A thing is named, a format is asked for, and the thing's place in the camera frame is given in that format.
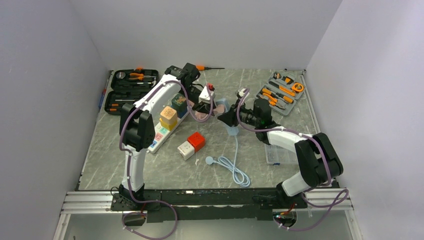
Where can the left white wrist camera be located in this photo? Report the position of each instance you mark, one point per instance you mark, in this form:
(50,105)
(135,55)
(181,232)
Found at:
(206,95)

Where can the white cube adapter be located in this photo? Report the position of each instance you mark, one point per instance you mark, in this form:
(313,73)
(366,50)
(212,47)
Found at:
(186,150)

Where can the blue red pen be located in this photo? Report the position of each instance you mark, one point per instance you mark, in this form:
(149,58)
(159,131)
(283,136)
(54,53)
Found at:
(103,93)

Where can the white power strip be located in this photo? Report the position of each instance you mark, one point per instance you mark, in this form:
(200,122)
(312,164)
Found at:
(162,134)

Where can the black tool case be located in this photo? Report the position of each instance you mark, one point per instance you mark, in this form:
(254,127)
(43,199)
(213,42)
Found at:
(128,86)

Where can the beige cube adapter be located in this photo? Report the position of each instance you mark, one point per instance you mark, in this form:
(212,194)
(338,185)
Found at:
(168,115)

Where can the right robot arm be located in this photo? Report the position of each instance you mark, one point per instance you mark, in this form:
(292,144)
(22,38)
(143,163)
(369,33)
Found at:
(316,157)

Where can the pink power strip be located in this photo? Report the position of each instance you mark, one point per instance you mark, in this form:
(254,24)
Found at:
(202,110)

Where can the dark green cube adapter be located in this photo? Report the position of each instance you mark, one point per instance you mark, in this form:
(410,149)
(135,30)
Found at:
(179,103)

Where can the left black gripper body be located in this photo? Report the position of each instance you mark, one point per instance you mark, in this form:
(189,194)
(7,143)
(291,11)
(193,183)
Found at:
(192,93)

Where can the light blue power strip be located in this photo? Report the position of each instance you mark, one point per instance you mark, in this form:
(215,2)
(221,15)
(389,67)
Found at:
(228,117)

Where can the yellow cube adapter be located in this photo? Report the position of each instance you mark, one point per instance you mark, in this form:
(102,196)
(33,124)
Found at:
(168,126)

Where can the orange handled screwdriver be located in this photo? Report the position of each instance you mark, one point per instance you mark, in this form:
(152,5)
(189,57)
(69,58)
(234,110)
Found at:
(205,68)

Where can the grey tool case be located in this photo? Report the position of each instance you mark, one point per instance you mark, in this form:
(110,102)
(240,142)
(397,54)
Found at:
(283,90)

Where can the red cube adapter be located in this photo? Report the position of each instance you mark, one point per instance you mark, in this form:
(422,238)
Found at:
(197,141)

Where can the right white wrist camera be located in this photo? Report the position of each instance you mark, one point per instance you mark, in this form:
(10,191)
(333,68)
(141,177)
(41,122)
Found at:
(242,92)

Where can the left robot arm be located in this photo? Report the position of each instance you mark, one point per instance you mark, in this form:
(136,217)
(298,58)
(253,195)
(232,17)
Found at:
(137,129)

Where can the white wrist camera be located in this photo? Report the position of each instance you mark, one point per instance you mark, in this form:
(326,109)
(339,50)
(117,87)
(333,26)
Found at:
(242,92)
(206,95)

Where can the clear screw box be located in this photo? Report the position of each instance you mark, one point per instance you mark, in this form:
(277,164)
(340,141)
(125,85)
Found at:
(278,156)

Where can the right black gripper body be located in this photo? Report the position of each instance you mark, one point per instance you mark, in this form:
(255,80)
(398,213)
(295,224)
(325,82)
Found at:
(240,113)

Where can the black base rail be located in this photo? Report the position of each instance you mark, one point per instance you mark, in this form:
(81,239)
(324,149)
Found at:
(209,204)

